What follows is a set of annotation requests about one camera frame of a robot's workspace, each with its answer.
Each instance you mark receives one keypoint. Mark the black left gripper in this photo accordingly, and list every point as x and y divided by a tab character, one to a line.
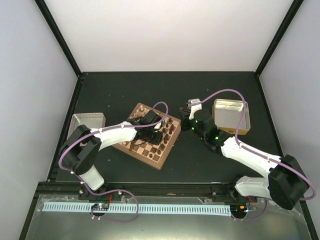
157	140

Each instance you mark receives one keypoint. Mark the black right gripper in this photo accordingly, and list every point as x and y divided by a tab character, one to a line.
186	114

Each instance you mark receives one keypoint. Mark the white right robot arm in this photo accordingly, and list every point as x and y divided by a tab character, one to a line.
281	178

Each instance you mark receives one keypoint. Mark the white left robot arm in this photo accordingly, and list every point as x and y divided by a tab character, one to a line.
79	152

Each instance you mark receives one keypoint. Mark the wooden chess board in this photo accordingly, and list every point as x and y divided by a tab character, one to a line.
149	152

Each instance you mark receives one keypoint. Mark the gold metal tin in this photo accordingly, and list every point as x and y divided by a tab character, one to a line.
227	114

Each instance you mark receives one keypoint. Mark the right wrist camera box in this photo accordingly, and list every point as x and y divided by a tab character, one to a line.
194	105

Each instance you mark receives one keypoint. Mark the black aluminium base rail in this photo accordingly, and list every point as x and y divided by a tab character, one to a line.
268	222

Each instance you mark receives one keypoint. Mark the white slotted cable duct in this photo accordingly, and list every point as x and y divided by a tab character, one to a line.
132	208

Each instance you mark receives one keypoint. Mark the black right corner frame post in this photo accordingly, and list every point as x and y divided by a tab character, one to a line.
283	27

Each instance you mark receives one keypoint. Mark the black corner frame post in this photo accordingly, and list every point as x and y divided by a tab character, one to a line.
46	13
283	27

